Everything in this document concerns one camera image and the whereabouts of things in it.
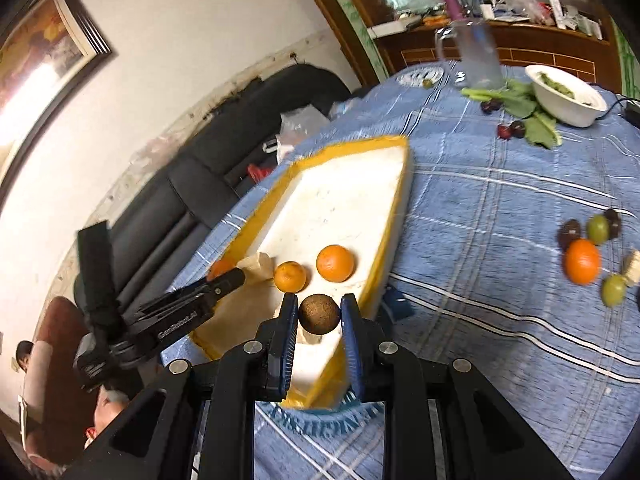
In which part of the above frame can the brown kiwi fruit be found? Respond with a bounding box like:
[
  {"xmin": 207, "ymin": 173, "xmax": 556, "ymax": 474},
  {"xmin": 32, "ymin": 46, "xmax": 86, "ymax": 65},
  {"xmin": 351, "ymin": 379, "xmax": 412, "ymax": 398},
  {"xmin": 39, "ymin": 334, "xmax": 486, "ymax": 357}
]
[{"xmin": 298, "ymin": 294, "xmax": 341, "ymax": 336}]

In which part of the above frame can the small orange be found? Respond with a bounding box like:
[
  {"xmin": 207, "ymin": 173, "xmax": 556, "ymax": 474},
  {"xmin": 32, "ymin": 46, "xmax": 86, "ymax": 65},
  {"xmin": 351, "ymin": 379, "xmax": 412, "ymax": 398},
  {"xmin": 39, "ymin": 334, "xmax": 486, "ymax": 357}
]
[{"xmin": 273, "ymin": 261, "xmax": 307, "ymax": 294}]

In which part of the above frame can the large orange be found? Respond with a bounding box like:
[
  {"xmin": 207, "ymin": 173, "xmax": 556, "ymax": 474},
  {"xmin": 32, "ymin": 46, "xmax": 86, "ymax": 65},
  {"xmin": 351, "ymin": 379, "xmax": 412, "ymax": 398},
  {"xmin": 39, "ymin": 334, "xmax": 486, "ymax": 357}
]
[{"xmin": 316, "ymin": 245, "xmax": 355, "ymax": 283}]

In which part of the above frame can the green grape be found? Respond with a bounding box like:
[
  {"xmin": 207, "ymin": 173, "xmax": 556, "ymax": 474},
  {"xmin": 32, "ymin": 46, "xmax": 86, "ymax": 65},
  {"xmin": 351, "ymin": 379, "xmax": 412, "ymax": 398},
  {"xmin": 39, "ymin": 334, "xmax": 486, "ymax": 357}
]
[
  {"xmin": 600, "ymin": 273, "xmax": 627, "ymax": 308},
  {"xmin": 586, "ymin": 214, "xmax": 610, "ymax": 246}
]

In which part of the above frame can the smaller orange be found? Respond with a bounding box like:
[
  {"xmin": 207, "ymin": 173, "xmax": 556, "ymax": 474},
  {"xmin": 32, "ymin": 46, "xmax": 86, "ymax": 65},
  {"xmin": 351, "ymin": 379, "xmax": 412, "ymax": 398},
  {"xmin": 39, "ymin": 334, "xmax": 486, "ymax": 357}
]
[{"xmin": 206, "ymin": 257, "xmax": 235, "ymax": 282}]

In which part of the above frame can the foam chunk in tray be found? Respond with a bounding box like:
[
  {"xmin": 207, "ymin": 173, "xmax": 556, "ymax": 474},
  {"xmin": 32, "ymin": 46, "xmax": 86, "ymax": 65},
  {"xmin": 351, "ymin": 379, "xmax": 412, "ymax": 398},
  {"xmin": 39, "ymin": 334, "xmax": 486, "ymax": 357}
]
[{"xmin": 236, "ymin": 252, "xmax": 274, "ymax": 285}]

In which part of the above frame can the white foam tray yellow rim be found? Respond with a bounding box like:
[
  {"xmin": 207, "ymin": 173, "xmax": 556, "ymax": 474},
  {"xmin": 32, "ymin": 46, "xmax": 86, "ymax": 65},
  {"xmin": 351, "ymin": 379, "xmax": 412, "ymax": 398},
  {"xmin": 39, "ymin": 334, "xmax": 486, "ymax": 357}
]
[{"xmin": 190, "ymin": 136, "xmax": 413, "ymax": 410}]

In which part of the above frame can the red plastic bag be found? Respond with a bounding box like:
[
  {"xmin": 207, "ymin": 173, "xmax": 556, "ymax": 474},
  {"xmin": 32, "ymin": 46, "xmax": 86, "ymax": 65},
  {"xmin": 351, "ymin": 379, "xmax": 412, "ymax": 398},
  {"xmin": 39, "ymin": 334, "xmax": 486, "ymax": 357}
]
[{"xmin": 246, "ymin": 164, "xmax": 273, "ymax": 183}]

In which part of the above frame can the blue plaid tablecloth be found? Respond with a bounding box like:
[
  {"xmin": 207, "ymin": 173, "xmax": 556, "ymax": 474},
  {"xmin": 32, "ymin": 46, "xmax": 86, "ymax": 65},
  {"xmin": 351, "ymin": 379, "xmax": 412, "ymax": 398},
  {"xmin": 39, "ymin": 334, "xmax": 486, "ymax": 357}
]
[{"xmin": 159, "ymin": 62, "xmax": 640, "ymax": 480}]

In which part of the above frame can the black leather sofa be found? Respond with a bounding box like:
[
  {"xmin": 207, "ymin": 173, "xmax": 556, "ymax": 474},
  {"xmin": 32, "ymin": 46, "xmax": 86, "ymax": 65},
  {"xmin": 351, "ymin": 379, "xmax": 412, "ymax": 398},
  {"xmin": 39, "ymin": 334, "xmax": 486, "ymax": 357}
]
[{"xmin": 111, "ymin": 64, "xmax": 351, "ymax": 311}]

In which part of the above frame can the clear plastic bag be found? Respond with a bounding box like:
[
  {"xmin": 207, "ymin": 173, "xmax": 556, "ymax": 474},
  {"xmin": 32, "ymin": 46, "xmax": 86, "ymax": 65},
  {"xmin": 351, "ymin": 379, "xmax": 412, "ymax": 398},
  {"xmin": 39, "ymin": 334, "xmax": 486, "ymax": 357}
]
[{"xmin": 262, "ymin": 105, "xmax": 330, "ymax": 164}]

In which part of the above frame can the red cherry near vegetable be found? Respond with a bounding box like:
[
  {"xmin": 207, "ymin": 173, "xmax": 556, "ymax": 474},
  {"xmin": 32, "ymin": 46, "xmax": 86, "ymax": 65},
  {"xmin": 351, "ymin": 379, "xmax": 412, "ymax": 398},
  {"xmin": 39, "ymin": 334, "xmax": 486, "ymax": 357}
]
[{"xmin": 497, "ymin": 124, "xmax": 512, "ymax": 140}]

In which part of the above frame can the white foam block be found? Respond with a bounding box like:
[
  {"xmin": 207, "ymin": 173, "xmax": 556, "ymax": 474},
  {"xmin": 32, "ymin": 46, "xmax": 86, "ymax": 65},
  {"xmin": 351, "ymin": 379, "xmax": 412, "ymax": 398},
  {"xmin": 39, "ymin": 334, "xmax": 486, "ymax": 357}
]
[{"xmin": 622, "ymin": 249, "xmax": 640, "ymax": 287}]

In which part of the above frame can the dark cherry near vegetable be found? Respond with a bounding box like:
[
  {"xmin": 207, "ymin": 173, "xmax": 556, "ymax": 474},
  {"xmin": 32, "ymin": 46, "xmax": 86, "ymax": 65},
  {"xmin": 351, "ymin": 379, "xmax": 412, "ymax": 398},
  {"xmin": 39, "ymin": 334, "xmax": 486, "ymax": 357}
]
[{"xmin": 509, "ymin": 120, "xmax": 526, "ymax": 139}]

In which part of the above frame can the dark cherry upper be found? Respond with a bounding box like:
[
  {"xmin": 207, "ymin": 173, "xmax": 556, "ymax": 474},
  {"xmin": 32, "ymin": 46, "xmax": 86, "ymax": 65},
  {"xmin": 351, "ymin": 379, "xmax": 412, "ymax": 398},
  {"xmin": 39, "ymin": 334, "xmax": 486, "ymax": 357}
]
[{"xmin": 480, "ymin": 98, "xmax": 503, "ymax": 114}]

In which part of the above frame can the framed picture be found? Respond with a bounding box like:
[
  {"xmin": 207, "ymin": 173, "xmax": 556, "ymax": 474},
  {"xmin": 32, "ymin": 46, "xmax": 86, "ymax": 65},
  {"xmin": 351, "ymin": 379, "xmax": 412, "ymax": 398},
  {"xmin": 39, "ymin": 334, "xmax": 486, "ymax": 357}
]
[{"xmin": 1, "ymin": 0, "xmax": 112, "ymax": 200}]

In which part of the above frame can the green leafy vegetable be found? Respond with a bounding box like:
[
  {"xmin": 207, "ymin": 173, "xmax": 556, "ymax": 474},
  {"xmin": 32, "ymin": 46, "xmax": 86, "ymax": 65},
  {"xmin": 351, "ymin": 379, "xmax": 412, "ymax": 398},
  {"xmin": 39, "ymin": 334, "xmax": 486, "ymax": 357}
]
[{"xmin": 461, "ymin": 79, "xmax": 563, "ymax": 150}]

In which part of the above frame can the white bowl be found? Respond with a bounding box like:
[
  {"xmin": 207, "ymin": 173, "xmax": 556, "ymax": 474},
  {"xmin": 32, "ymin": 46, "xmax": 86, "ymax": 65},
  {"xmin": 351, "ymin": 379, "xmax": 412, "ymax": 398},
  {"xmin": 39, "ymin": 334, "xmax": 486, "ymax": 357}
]
[{"xmin": 525, "ymin": 65, "xmax": 608, "ymax": 128}]

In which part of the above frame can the clear plastic pitcher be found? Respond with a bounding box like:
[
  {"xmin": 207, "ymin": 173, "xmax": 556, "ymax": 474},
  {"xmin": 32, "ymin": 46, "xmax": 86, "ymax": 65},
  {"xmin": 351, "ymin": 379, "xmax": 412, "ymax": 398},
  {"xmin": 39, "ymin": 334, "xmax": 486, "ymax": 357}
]
[{"xmin": 435, "ymin": 18, "xmax": 504, "ymax": 90}]

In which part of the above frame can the wooden sideboard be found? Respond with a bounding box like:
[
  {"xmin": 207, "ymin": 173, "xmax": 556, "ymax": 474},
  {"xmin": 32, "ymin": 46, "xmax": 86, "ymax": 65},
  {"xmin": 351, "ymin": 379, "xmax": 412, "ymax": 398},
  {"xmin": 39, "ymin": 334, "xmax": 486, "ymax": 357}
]
[{"xmin": 374, "ymin": 13, "xmax": 622, "ymax": 92}]

